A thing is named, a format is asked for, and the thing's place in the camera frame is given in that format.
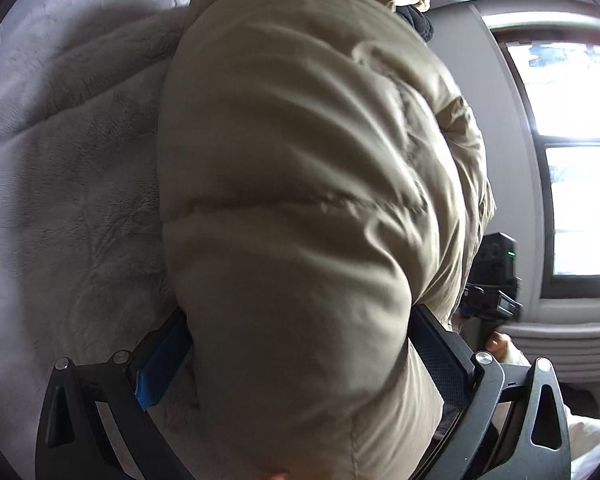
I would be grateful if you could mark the window with dark frame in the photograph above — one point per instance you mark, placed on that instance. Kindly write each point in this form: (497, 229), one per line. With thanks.
(557, 75)

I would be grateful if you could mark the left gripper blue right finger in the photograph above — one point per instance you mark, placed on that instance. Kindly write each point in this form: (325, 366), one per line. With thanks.
(465, 383)

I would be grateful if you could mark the lavender embossed bed blanket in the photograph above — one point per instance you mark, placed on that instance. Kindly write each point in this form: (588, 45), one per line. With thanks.
(81, 259)

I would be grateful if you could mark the beige puffer jacket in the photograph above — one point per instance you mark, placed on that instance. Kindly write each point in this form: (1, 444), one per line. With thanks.
(320, 173)

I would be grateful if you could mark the white bag on floor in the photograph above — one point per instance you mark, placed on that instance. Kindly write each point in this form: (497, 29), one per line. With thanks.
(584, 432)

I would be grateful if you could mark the grey radiator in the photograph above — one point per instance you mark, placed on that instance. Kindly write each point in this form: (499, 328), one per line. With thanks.
(574, 349)

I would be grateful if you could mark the person's right hand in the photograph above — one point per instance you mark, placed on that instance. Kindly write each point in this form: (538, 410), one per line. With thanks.
(498, 345)

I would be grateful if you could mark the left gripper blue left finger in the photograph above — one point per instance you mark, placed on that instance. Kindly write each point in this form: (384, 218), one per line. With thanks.
(157, 359)

